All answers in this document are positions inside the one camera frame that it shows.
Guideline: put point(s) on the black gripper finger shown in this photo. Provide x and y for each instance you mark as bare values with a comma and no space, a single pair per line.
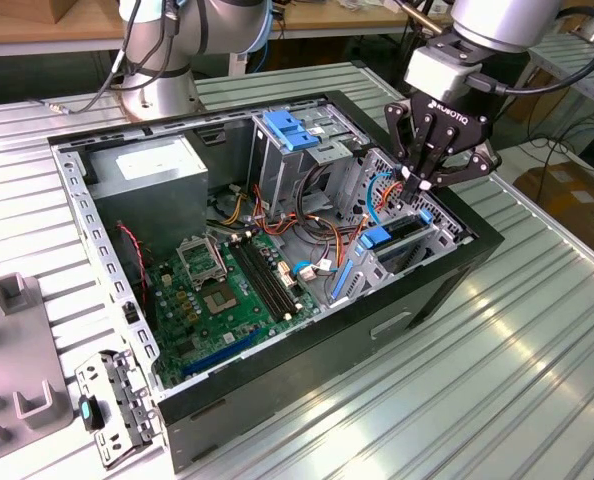
469,167
397,130

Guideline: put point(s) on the hard disk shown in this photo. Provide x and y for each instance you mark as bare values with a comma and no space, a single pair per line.
374,236

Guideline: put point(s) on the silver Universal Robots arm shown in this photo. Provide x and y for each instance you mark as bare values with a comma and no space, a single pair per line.
502,20

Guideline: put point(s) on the grey disk bay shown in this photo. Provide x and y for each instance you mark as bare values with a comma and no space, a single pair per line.
366,272

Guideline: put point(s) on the flat cardboard box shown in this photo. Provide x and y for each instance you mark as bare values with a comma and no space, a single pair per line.
567,195

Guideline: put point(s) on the blue drive cage latch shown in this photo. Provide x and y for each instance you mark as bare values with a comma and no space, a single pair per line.
287,132

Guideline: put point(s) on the grey optical drive cage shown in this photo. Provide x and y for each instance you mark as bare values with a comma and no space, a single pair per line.
282,172

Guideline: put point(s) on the black RAM slot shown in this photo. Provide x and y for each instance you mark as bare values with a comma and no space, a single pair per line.
263,280
257,280
269,280
275,280

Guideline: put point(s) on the CPU socket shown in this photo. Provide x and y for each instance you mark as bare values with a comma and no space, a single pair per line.
219,299

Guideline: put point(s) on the black open PC case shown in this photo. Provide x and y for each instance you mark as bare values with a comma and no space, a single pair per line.
302,370

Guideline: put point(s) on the grey power supply unit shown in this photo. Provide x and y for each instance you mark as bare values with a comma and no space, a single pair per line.
147,200

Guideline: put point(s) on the green motherboard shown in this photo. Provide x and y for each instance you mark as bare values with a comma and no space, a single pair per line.
202,330

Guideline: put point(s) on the blue expansion slot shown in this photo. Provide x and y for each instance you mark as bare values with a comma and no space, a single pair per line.
222,352

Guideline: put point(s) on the brown cardboard box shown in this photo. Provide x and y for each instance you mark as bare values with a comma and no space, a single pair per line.
77,10

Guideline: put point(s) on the long wooden desk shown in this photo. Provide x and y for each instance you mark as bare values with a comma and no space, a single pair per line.
27,25

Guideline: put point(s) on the black latch with teal tab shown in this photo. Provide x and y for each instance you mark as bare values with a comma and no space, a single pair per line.
94,415

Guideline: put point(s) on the grey parts rack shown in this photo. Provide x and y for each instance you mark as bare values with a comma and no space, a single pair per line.
22,350

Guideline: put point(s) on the small black case switch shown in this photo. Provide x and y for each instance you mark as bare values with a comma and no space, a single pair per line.
130,311

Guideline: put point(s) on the grey slot retention bracket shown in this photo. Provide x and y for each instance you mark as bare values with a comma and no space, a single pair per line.
92,387

